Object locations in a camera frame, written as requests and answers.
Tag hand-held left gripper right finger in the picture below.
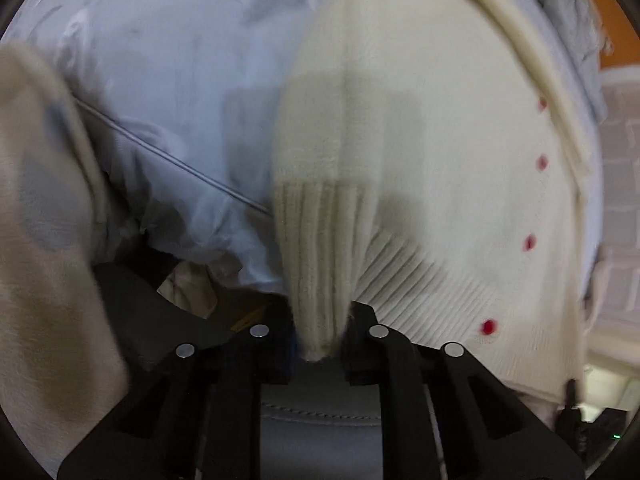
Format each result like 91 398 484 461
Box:
340 301 586 480

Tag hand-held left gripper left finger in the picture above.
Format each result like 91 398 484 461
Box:
56 324 300 480

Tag cream knit cardigan red buttons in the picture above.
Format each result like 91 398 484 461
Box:
272 0 608 406

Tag grey knit blanket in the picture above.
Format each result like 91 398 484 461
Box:
492 0 608 281

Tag beige cloth grey spots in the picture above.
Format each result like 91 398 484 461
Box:
0 42 131 463

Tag light blue shirt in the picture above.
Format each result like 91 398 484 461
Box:
2 0 341 296

